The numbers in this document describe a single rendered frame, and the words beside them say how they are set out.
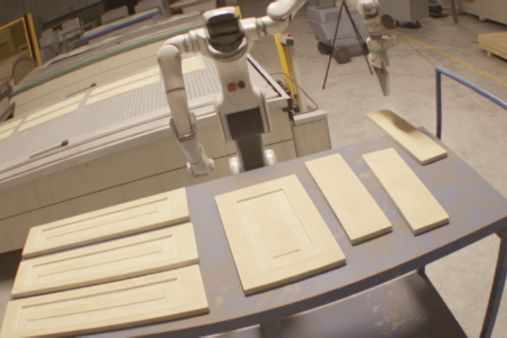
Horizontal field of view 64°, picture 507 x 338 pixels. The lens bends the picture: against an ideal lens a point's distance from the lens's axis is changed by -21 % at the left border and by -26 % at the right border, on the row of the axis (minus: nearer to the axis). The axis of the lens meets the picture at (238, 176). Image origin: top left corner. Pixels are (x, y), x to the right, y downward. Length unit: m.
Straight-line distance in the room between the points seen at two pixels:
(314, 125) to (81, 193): 1.56
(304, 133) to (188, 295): 2.14
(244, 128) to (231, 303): 1.08
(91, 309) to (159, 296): 0.20
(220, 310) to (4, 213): 2.54
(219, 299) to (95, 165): 2.07
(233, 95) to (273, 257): 0.92
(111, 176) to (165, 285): 1.95
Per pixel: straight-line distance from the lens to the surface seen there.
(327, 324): 2.12
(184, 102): 1.89
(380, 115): 2.02
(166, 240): 1.48
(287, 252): 1.29
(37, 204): 3.39
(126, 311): 1.26
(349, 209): 1.42
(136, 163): 3.14
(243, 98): 2.05
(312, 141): 3.26
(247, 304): 1.19
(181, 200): 1.65
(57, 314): 1.34
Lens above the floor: 1.82
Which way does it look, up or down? 26 degrees down
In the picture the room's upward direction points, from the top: 13 degrees counter-clockwise
